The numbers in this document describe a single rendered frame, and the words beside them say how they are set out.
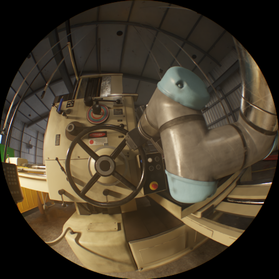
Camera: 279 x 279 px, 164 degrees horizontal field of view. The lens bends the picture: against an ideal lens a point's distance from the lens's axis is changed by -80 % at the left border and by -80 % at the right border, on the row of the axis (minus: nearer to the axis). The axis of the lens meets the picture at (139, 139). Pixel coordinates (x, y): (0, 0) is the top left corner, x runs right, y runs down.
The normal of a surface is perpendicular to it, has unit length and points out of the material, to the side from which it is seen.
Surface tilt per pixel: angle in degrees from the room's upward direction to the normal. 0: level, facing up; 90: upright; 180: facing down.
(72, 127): 90
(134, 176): 90
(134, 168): 90
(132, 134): 90
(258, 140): 127
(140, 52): 169
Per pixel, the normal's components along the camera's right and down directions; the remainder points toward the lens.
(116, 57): -0.05, 0.96
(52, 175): 0.23, -0.27
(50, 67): 0.32, 0.93
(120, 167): 0.68, -0.14
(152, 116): -0.80, 0.51
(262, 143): -0.56, 0.69
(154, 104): -0.97, 0.12
